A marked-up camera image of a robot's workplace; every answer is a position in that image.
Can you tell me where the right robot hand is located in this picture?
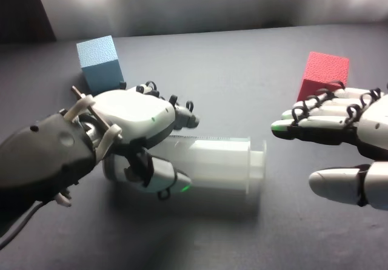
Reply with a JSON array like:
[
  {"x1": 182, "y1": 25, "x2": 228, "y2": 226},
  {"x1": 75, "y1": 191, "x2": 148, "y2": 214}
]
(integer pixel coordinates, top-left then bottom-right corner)
[{"x1": 270, "y1": 80, "x2": 388, "y2": 212}]

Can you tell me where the large clear plastic syringe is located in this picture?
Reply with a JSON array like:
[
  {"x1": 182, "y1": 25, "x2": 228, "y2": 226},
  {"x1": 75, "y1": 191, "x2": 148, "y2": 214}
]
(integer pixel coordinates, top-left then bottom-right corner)
[{"x1": 102, "y1": 135, "x2": 268, "y2": 194}]

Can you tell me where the white backdrop sheet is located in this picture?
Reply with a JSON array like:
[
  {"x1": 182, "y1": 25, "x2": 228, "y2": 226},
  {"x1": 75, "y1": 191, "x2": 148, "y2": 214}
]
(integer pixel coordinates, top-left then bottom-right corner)
[{"x1": 30, "y1": 0, "x2": 388, "y2": 39}]

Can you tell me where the light blue cube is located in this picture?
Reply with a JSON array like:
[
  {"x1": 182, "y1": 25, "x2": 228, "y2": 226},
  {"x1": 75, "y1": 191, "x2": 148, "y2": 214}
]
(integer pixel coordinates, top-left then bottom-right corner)
[{"x1": 76, "y1": 35, "x2": 125, "y2": 95}]

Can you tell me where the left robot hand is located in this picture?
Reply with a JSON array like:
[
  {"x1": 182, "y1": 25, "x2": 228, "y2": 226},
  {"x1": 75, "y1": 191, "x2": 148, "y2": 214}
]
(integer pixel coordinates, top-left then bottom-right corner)
[{"x1": 90, "y1": 80, "x2": 201, "y2": 201}]

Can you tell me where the red cube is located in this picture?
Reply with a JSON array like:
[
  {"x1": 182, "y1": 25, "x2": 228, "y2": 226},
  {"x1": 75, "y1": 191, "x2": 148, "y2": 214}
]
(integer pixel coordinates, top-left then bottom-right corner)
[{"x1": 296, "y1": 51, "x2": 350, "y2": 103}]

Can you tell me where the black cable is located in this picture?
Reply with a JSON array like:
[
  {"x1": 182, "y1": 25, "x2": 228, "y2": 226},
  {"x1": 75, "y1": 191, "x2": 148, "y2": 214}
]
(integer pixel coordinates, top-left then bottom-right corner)
[{"x1": 0, "y1": 201, "x2": 45, "y2": 247}]

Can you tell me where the grey table cloth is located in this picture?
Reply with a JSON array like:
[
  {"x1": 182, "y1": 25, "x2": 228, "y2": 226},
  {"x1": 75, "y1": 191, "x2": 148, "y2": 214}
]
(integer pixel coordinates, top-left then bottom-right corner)
[{"x1": 0, "y1": 24, "x2": 388, "y2": 270}]

